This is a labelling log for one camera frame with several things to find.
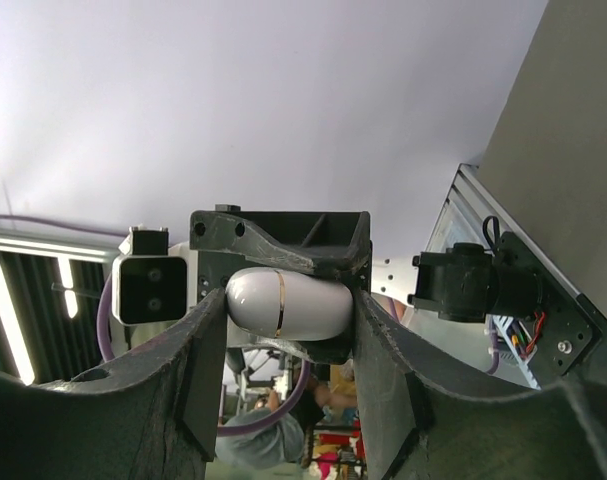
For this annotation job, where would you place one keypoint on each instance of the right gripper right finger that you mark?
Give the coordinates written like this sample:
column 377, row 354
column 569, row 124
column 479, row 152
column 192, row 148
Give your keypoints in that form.
column 427, row 415

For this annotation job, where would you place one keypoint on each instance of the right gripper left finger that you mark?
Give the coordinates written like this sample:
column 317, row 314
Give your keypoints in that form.
column 151, row 413

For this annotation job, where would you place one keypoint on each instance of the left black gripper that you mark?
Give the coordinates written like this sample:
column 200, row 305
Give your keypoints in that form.
column 223, row 280

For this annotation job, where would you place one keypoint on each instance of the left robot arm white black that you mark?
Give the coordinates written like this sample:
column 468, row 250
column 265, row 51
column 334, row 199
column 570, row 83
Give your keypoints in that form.
column 465, row 284

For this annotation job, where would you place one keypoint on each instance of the person in grey shirt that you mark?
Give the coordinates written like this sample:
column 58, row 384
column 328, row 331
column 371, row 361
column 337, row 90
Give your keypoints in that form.
column 285, row 440

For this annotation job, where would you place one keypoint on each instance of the white slotted cable duct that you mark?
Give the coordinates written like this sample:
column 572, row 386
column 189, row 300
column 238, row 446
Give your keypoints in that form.
column 512, row 339

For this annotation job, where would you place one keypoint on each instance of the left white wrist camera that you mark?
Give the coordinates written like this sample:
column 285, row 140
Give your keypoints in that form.
column 149, row 284

